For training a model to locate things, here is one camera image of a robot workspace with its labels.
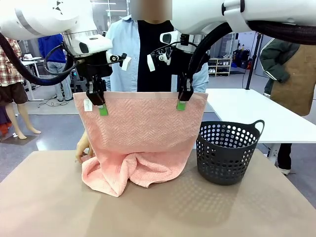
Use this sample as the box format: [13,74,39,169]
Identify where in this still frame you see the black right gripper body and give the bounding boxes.
[169,48,211,75]

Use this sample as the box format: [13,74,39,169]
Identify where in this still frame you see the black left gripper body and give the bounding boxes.
[78,50,114,80]

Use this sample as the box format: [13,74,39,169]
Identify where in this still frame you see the pink towel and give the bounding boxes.
[73,91,209,198]

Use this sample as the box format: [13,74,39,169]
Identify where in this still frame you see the dark grey perforated basket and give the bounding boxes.
[196,119,266,187]

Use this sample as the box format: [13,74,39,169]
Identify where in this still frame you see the person's right hand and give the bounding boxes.
[75,134,96,164]

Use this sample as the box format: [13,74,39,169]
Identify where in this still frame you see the person in light blue shirt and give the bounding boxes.
[104,0,209,93]

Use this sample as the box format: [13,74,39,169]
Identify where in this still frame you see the wooden shoe shelf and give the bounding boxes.
[207,57,233,77]

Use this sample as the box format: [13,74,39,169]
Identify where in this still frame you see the person in blue hoodie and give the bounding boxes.
[38,33,73,102]

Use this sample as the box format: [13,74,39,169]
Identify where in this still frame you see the black storage crates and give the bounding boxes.
[232,48,251,70]

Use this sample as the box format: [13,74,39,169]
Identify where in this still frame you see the small white desk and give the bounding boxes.
[19,56,46,102]

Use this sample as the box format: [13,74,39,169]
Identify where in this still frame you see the large white table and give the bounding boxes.
[205,88,316,163]

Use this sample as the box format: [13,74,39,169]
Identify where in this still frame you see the mannequin in plaid shirt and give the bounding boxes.
[0,37,41,141]

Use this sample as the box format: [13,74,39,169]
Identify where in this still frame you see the person in brown apron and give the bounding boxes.
[259,38,316,176]

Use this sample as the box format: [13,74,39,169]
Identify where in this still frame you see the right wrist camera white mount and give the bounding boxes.
[147,48,174,73]

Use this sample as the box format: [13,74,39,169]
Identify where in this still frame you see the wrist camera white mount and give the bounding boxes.
[147,48,174,73]
[106,52,132,72]

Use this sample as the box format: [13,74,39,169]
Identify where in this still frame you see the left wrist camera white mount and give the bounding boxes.
[106,52,132,72]

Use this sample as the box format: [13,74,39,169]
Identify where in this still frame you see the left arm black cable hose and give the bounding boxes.
[0,33,81,87]

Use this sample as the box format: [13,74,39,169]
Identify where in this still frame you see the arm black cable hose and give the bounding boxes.
[188,20,316,75]
[0,33,81,87]

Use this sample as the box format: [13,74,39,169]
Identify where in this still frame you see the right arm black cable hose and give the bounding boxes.
[188,20,316,75]

